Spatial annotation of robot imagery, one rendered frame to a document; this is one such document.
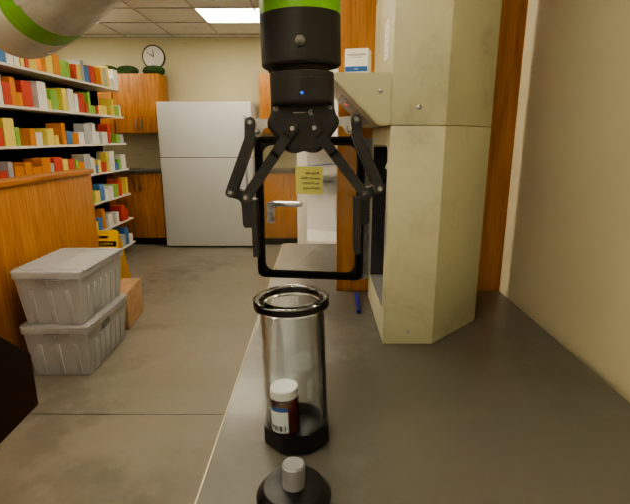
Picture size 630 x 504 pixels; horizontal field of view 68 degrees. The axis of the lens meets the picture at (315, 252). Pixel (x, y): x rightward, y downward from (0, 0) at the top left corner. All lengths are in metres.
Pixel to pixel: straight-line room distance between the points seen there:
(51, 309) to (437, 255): 2.47
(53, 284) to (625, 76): 2.75
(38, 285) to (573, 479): 2.77
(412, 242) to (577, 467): 0.49
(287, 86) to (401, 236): 0.53
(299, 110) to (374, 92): 0.42
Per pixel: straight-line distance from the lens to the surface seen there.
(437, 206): 1.00
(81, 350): 3.11
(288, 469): 0.61
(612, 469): 0.82
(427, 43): 1.00
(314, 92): 0.54
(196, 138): 6.03
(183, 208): 6.15
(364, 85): 0.97
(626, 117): 1.08
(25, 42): 0.81
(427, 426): 0.81
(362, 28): 1.36
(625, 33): 1.13
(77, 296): 2.99
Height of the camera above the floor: 1.39
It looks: 14 degrees down
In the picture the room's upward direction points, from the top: straight up
